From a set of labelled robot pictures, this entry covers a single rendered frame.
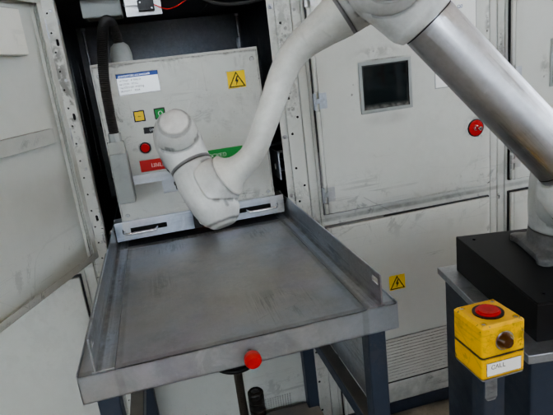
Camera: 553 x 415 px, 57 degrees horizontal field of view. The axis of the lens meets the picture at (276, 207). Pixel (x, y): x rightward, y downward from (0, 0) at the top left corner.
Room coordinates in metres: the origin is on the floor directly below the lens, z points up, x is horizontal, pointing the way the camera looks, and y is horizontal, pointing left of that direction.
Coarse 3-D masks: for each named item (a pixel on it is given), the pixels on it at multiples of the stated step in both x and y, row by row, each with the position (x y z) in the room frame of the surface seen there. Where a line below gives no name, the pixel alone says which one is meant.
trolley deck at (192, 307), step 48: (192, 240) 1.47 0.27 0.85; (240, 240) 1.42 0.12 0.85; (288, 240) 1.37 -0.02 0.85; (144, 288) 1.15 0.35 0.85; (192, 288) 1.11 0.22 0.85; (240, 288) 1.08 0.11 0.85; (288, 288) 1.05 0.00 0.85; (336, 288) 1.02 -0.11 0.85; (144, 336) 0.91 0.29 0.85; (192, 336) 0.88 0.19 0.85; (240, 336) 0.86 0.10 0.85; (288, 336) 0.87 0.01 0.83; (336, 336) 0.89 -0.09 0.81; (96, 384) 0.79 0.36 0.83; (144, 384) 0.81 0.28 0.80
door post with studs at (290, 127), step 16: (272, 0) 1.58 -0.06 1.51; (288, 0) 1.59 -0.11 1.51; (272, 16) 1.58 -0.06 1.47; (288, 16) 1.59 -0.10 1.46; (272, 32) 1.58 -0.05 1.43; (288, 32) 1.59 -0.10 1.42; (272, 48) 1.58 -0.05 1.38; (288, 112) 1.58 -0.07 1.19; (288, 128) 1.58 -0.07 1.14; (288, 144) 1.58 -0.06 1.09; (288, 160) 1.58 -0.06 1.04; (304, 160) 1.59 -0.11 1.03; (288, 176) 1.58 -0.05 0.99; (304, 176) 1.59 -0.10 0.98; (288, 192) 1.58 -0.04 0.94; (304, 192) 1.59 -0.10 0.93; (304, 208) 1.59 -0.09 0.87; (320, 368) 1.58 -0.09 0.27; (320, 384) 1.58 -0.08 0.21; (320, 400) 1.58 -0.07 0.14
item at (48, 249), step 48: (0, 0) 1.33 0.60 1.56; (0, 48) 1.25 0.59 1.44; (48, 48) 1.43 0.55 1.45; (0, 96) 1.25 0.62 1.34; (48, 96) 1.43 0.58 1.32; (0, 144) 1.18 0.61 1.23; (48, 144) 1.35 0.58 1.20; (0, 192) 1.16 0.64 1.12; (48, 192) 1.33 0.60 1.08; (0, 240) 1.12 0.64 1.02; (48, 240) 1.28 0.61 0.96; (0, 288) 1.08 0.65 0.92; (48, 288) 1.20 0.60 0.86
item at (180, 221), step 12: (276, 192) 1.64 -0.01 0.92; (240, 204) 1.57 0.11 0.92; (252, 204) 1.58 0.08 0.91; (264, 204) 1.59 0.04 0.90; (156, 216) 1.52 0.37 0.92; (168, 216) 1.52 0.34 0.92; (180, 216) 1.53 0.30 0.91; (192, 216) 1.54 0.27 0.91; (240, 216) 1.57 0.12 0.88; (252, 216) 1.58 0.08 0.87; (120, 228) 1.49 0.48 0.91; (132, 228) 1.50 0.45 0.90; (144, 228) 1.51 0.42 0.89; (168, 228) 1.52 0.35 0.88; (180, 228) 1.53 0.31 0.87; (192, 228) 1.54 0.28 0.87; (120, 240) 1.49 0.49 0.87
